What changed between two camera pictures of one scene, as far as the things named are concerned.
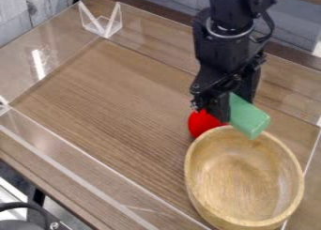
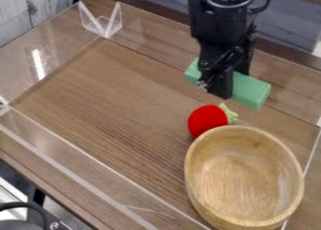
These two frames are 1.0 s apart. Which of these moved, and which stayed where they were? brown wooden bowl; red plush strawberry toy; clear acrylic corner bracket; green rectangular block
Moved: green rectangular block
Stayed: red plush strawberry toy; brown wooden bowl; clear acrylic corner bracket
